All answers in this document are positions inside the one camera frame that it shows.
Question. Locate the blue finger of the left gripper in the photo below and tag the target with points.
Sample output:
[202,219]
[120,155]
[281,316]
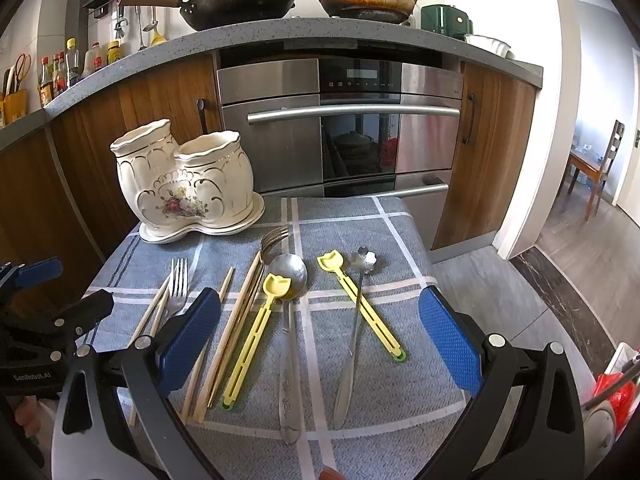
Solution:
[79,318]
[38,273]

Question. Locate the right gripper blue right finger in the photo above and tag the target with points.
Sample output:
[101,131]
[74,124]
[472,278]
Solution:
[482,369]

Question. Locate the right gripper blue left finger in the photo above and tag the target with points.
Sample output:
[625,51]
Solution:
[153,373]

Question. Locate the wooden chopstick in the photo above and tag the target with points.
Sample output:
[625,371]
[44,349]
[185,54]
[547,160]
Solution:
[196,370]
[214,367]
[149,310]
[160,309]

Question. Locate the gold fork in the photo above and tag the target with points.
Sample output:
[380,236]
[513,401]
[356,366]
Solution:
[270,239]

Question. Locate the silver flower-head spoon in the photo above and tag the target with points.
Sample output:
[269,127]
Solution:
[364,261]

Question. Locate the green kitchen appliance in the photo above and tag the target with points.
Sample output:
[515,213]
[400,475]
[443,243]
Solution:
[446,20]

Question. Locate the silver fork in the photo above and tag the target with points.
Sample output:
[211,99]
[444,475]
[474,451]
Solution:
[179,289]

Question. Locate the yellow tulip utensil left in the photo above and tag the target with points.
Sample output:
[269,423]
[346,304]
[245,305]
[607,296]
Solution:
[274,287]

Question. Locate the yellow tulip utensil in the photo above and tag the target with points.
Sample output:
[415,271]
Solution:
[332,262]
[274,287]

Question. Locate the wooden cabinet door left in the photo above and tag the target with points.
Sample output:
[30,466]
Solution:
[59,190]

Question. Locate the wooden cabinet door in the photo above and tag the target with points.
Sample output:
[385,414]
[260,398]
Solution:
[59,190]
[496,116]

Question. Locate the large silver spoon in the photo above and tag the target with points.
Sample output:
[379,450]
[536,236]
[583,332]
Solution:
[290,406]

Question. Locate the grey checked table cloth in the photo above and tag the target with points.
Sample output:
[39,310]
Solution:
[400,412]

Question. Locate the white floral ceramic utensil holder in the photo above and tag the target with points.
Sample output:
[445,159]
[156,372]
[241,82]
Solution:
[205,185]

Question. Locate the red plastic bag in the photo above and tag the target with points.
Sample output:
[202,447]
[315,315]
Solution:
[621,400]

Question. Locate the yellow tulip utensil right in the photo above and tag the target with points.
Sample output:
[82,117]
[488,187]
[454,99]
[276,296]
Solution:
[332,262]

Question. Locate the yellow knife block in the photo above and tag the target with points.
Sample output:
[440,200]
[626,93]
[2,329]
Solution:
[14,106]

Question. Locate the red label sauce bottle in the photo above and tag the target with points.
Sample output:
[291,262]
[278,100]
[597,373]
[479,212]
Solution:
[46,82]

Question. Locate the clear oil bottle yellow cap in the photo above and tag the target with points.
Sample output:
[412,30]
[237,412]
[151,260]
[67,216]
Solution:
[73,71]

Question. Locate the stainless steel built-in oven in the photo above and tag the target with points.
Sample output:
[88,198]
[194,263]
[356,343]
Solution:
[340,127]

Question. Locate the wooden dining table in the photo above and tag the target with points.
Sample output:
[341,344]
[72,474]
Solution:
[584,163]

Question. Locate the yellow hanging spoon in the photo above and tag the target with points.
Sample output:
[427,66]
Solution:
[155,36]

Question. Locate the wooden cabinet door right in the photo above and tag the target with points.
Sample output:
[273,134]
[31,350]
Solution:
[496,116]

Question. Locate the wooden chair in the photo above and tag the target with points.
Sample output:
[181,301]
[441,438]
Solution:
[607,163]

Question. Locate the hanging metal ladle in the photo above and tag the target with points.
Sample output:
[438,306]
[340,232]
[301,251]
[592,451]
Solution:
[137,14]

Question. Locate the white bowl on counter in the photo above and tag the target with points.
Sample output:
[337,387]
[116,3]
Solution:
[492,45]

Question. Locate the grey speckled countertop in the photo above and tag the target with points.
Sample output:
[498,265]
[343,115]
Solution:
[305,33]

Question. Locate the black wok wooden handle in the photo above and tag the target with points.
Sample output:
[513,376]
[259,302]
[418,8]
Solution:
[206,14]

